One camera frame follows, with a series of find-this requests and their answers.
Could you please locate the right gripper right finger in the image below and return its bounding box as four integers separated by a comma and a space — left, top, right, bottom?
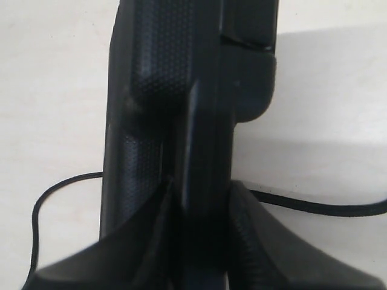
227, 181, 386, 289

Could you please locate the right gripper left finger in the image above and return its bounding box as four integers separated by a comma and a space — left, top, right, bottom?
24, 180, 172, 289

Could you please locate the black braided rope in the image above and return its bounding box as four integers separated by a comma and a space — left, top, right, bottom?
25, 172, 387, 263

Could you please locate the black plastic tool case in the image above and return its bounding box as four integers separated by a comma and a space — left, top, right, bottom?
100, 1, 279, 289

